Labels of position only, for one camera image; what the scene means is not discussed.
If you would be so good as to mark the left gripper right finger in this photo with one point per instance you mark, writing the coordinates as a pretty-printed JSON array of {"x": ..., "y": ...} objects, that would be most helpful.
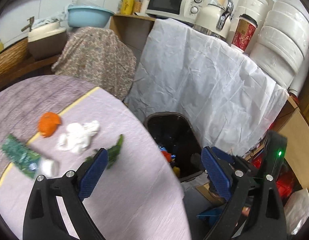
[{"x": 253, "y": 209}]

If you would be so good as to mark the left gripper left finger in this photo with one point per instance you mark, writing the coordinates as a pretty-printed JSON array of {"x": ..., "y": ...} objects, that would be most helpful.
[{"x": 43, "y": 218}]

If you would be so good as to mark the black trash bin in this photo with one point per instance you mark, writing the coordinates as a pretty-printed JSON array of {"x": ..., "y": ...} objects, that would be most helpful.
[{"x": 172, "y": 131}]

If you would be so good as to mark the crumpled white tissue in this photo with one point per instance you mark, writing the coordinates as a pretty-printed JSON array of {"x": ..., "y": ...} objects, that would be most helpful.
[
  {"x": 77, "y": 137},
  {"x": 48, "y": 167}
]

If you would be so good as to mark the green leaf scrap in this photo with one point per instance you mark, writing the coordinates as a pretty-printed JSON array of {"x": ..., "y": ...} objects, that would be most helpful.
[{"x": 113, "y": 153}]

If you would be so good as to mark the orange peel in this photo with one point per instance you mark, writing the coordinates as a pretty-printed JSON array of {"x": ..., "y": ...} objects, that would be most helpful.
[{"x": 48, "y": 124}]

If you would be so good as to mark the lilac tablecloth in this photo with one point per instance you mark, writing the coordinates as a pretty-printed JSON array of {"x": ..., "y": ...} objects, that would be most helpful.
[{"x": 74, "y": 159}]

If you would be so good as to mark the white draped cloth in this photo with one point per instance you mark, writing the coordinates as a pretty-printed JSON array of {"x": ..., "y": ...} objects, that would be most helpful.
[{"x": 229, "y": 101}]

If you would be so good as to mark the woven wicker basket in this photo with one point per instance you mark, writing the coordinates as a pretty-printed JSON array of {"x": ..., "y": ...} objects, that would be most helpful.
[{"x": 13, "y": 55}]

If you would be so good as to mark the stack of white bowls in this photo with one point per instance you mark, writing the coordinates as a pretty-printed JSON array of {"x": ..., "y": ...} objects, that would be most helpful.
[{"x": 282, "y": 46}]

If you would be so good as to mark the floral patterned cloth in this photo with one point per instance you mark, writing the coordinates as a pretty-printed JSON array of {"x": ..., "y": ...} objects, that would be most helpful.
[{"x": 97, "y": 55}]

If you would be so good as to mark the white rice cooker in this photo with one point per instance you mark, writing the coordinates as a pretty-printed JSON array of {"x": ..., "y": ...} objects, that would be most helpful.
[{"x": 47, "y": 40}]

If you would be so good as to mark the red paper cup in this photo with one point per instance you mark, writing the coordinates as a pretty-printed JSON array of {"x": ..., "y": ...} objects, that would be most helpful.
[{"x": 245, "y": 30}]

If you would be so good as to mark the white electric kettle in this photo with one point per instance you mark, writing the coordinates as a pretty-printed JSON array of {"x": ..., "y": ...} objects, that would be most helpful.
[{"x": 215, "y": 20}]

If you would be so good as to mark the light blue plastic basin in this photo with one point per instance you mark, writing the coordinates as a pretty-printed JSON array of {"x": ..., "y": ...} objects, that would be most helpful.
[{"x": 88, "y": 16}]

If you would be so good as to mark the white microwave oven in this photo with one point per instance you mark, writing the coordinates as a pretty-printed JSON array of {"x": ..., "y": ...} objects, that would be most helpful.
[{"x": 181, "y": 10}]

